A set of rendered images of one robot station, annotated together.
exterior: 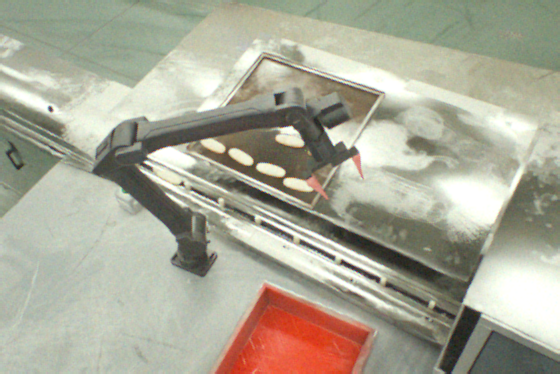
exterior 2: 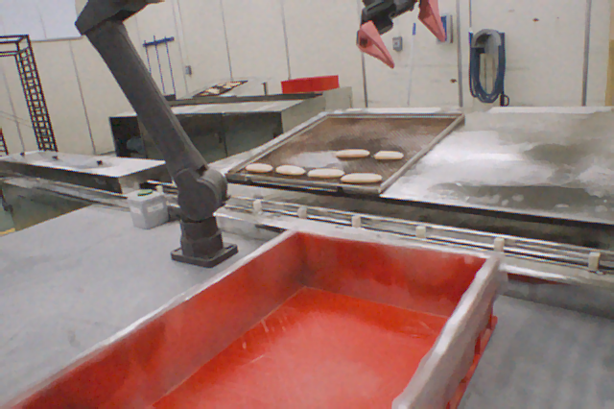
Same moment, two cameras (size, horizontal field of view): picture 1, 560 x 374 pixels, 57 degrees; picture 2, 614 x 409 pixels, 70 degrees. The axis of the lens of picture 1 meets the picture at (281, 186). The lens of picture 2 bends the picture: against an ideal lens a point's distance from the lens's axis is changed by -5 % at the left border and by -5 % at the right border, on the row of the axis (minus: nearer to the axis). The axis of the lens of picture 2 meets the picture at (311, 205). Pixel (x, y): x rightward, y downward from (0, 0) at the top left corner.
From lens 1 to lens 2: 0.95 m
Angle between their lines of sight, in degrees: 32
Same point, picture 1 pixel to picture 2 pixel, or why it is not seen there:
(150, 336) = (101, 320)
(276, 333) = (312, 314)
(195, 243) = (200, 188)
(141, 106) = not seen: hidden behind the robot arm
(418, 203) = (531, 173)
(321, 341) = (395, 321)
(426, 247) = (559, 204)
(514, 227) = not seen: outside the picture
